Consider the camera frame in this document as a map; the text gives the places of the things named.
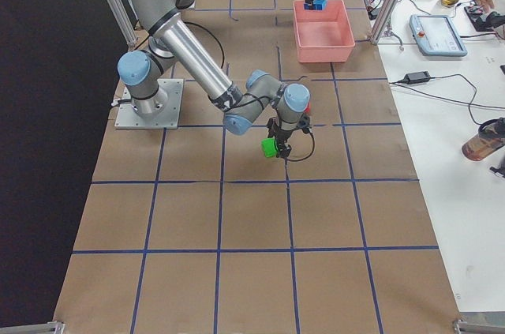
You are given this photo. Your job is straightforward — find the blue toy block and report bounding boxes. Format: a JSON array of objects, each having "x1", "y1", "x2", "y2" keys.
[{"x1": 303, "y1": 0, "x2": 327, "y2": 11}]

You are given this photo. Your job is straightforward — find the green toy block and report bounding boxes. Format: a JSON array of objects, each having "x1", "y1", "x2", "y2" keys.
[{"x1": 261, "y1": 137, "x2": 279, "y2": 158}]

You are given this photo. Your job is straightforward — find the pink plastic box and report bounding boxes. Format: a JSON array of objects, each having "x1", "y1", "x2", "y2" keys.
[{"x1": 293, "y1": 0, "x2": 355, "y2": 63}]

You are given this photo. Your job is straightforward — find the teach pendant tablet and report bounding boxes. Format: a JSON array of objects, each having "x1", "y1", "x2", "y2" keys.
[{"x1": 409, "y1": 14, "x2": 467, "y2": 58}]

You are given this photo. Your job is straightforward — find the black power adapter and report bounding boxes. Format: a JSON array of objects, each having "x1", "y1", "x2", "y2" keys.
[{"x1": 400, "y1": 71, "x2": 432, "y2": 84}]

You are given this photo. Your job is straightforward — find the brown drink bottle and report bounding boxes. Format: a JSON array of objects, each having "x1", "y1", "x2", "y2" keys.
[{"x1": 462, "y1": 118, "x2": 504, "y2": 161}]

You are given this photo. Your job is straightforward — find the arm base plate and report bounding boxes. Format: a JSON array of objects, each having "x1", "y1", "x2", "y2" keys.
[{"x1": 115, "y1": 78, "x2": 184, "y2": 129}]

